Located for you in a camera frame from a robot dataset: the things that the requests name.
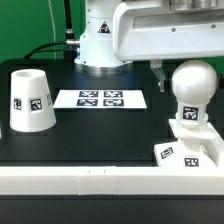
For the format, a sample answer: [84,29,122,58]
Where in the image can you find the white lamp shade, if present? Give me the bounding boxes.
[10,69,56,132]

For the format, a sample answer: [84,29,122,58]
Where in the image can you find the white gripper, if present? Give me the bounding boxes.
[113,0,224,92]

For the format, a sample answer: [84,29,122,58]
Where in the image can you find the white front wall bar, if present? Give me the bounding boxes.
[0,167,224,196]

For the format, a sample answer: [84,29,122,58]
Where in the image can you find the black vertical cable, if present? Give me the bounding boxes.
[63,0,75,62]

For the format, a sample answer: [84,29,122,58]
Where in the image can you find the white lamp base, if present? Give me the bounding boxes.
[154,119,224,168]

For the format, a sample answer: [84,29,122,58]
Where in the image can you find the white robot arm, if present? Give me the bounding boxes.
[75,0,224,85]

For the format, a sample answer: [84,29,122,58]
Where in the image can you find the white marker sheet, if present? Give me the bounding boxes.
[54,90,147,109]

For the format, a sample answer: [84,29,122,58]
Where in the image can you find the white lamp bulb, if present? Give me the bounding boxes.
[172,60,217,128]

